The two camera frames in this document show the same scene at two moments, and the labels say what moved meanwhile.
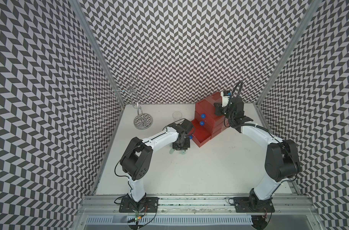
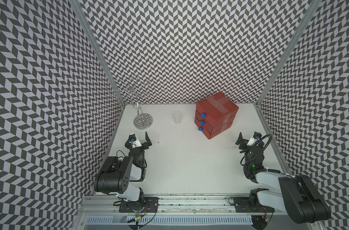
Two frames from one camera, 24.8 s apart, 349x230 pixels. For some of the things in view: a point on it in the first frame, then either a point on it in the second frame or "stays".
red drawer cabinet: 206,106 stays
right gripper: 218,108 -> 242,143
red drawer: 198,115 -> 203,125
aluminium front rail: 287,204 stays
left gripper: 185,147 -> 145,145
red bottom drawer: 200,134 -> 209,135
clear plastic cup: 177,115 stays
